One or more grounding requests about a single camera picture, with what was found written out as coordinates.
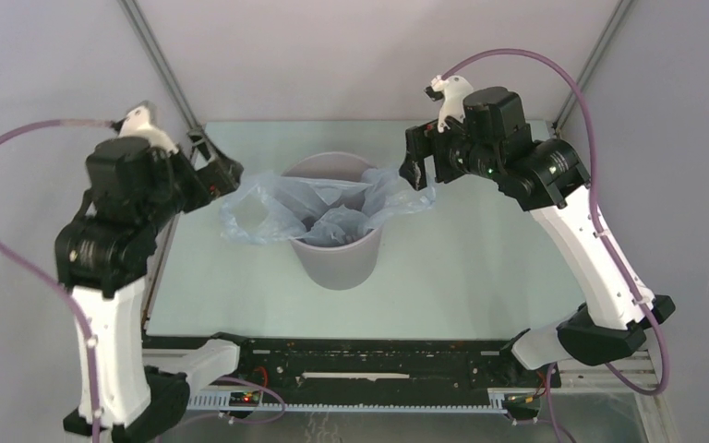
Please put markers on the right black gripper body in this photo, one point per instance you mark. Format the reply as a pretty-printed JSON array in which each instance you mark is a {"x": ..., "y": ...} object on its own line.
[{"x": 453, "y": 155}]

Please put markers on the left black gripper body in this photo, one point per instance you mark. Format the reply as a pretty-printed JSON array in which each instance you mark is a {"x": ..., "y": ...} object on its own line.
[{"x": 180, "y": 189}]

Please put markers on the light blue plastic trash bag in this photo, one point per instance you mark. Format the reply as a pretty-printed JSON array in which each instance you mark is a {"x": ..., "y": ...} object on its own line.
[{"x": 323, "y": 212}]

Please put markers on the grey cylindrical trash bin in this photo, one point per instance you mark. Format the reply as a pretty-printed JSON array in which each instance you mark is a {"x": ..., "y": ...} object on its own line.
[{"x": 342, "y": 267}]

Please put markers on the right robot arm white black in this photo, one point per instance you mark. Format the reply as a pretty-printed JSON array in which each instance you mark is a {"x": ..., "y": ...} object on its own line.
[{"x": 552, "y": 185}]

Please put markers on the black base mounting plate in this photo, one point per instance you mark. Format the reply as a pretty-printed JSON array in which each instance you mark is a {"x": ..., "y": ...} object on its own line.
[{"x": 341, "y": 373}]

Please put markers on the left controller board with leds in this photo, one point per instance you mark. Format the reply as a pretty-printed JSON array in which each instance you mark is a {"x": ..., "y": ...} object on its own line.
[{"x": 244, "y": 399}]

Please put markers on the right controller board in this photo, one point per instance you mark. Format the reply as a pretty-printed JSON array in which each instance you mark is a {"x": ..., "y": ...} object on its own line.
[{"x": 522, "y": 407}]

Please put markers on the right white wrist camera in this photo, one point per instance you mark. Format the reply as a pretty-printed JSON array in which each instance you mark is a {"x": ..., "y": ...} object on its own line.
[{"x": 451, "y": 91}]

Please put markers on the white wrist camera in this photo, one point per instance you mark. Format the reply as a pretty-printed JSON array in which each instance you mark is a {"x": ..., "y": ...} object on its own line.
[
  {"x": 141, "y": 121},
  {"x": 451, "y": 91}
]

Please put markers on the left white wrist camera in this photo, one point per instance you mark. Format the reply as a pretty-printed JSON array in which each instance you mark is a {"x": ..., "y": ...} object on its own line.
[{"x": 141, "y": 121}]

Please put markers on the left corner aluminium post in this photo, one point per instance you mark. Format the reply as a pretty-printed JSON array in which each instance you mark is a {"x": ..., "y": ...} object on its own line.
[{"x": 138, "y": 20}]

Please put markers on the corner aluminium post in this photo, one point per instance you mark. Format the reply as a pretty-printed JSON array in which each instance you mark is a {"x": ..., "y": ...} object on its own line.
[
  {"x": 615, "y": 22},
  {"x": 138, "y": 20}
]

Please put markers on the right corner aluminium post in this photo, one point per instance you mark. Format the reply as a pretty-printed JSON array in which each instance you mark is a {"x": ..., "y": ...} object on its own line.
[{"x": 615, "y": 22}]

